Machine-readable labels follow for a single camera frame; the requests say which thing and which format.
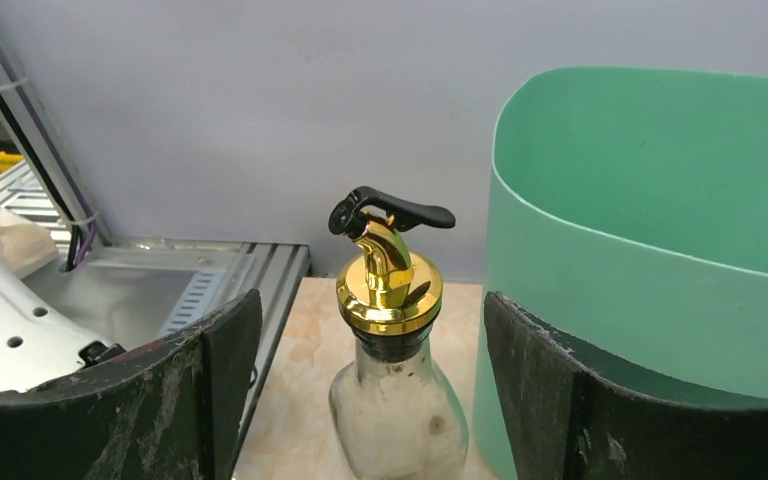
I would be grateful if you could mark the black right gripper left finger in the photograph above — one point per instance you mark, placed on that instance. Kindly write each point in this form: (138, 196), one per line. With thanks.
(169, 409)

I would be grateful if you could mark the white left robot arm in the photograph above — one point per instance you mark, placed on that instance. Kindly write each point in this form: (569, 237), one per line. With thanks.
(37, 343)

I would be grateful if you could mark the aluminium frame post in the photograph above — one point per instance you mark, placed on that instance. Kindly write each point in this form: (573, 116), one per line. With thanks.
(52, 158)

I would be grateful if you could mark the oil bottle brown liquid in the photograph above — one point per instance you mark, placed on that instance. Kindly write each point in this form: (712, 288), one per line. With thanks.
(394, 411)

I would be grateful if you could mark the green plastic waste bin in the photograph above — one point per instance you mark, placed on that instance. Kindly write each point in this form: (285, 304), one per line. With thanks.
(629, 208)

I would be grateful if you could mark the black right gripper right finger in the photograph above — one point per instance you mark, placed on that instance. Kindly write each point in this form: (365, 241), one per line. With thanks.
(574, 411)

